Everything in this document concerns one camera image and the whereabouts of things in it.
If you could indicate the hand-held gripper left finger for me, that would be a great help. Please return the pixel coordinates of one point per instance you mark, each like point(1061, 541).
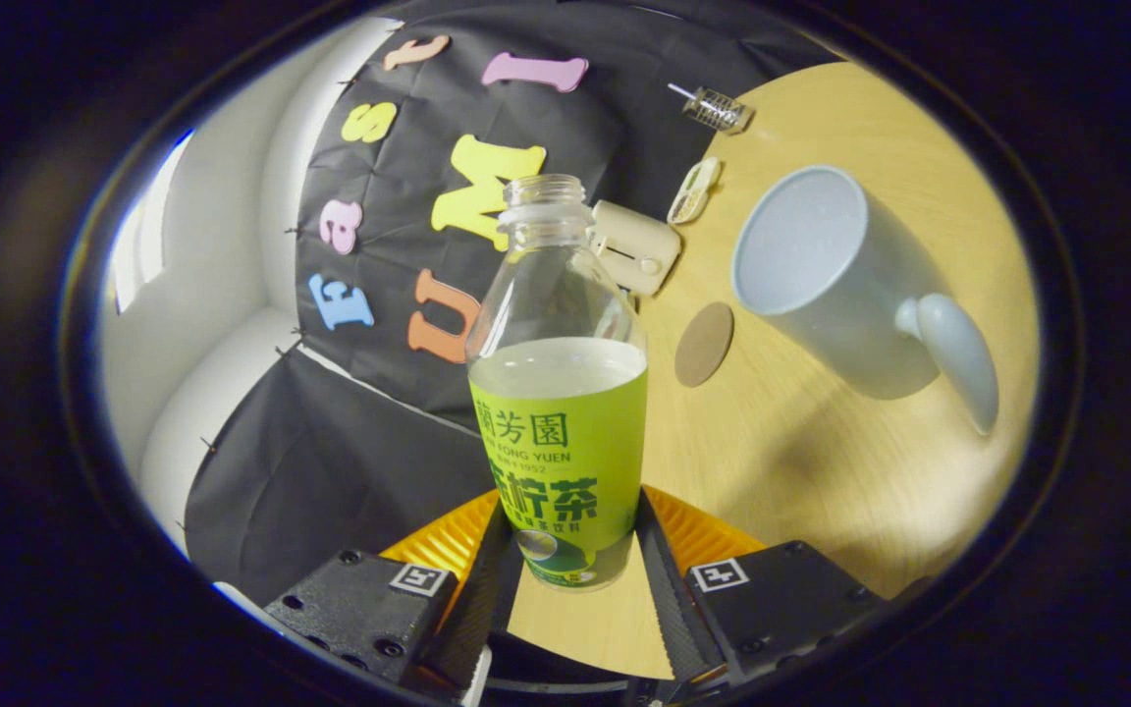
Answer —
point(369, 609)

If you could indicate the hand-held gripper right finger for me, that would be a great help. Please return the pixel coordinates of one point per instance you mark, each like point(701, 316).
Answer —
point(781, 599)

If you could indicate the green label juice bottle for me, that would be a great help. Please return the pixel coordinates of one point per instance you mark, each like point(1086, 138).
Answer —
point(556, 442)

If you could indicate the round brown coaster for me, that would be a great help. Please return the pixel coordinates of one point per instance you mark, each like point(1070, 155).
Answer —
point(704, 344)

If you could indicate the light blue cup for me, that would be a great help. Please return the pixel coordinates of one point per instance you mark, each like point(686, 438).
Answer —
point(821, 275)

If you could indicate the wooden table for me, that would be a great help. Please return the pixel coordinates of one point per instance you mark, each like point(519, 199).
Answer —
point(821, 471)

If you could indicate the white toaster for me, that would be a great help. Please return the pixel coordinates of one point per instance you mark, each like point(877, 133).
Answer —
point(639, 245)

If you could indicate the white divided tray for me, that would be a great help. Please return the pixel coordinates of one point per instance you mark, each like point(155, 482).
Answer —
point(694, 191)

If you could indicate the ceiling light panel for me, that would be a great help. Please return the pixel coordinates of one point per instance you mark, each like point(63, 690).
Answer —
point(148, 231)

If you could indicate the white straw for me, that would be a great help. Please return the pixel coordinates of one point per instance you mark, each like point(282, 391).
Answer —
point(680, 90)

